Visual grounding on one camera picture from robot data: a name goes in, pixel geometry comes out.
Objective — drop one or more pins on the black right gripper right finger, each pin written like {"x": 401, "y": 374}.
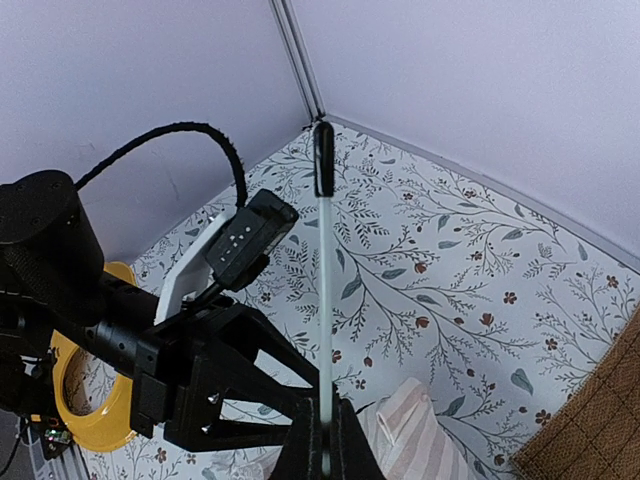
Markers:
{"x": 350, "y": 454}

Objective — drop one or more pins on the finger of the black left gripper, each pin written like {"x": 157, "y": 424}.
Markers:
{"x": 193, "y": 422}
{"x": 248, "y": 331}

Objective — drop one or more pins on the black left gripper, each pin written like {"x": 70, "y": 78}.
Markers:
{"x": 52, "y": 279}

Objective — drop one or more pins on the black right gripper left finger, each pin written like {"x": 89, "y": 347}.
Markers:
{"x": 301, "y": 454}

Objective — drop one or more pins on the pink striped pet tent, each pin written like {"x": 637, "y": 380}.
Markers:
{"x": 403, "y": 433}

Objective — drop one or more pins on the white tent pole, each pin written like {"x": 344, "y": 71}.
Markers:
{"x": 324, "y": 154}

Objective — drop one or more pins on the yellow double bowl holder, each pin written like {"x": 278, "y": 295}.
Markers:
{"x": 92, "y": 399}

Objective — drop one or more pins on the brown woven mat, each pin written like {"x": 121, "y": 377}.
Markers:
{"x": 595, "y": 435}

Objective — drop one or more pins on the left aluminium frame post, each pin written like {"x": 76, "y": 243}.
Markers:
{"x": 294, "y": 45}

